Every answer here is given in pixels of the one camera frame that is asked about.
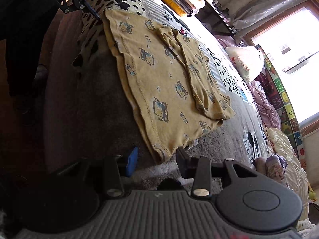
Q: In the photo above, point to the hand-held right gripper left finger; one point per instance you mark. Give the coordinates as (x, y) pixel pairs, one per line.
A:
(131, 161)

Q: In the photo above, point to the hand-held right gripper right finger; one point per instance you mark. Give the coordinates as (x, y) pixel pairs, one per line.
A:
(183, 164)

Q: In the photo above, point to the yellow printed shirt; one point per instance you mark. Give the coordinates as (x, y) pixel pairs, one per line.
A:
(154, 84)

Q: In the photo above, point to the cartoon mouse printed blanket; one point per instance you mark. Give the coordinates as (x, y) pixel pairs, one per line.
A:
(94, 99)

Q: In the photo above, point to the beige folded garment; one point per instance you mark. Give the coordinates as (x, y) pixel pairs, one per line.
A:
(260, 164)

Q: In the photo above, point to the purple flower sweater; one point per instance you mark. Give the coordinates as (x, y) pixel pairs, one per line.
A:
(276, 166)

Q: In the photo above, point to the purple quilt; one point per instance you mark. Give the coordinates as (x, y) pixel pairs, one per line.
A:
(264, 104)

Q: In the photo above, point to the cream quilt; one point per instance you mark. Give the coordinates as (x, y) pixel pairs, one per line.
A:
(291, 169)

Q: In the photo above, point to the colourful alphabet play mat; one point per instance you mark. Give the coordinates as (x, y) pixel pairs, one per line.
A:
(286, 104)

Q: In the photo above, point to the white plastic bag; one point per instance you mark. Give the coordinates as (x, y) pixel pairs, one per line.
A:
(245, 62)

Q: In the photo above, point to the yellow plush toy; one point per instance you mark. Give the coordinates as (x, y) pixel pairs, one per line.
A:
(311, 191)

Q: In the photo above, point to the grey lace curtain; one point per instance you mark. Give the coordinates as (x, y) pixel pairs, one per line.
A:
(269, 7)

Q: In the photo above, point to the wooden framed window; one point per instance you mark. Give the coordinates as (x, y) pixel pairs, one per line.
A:
(294, 54)

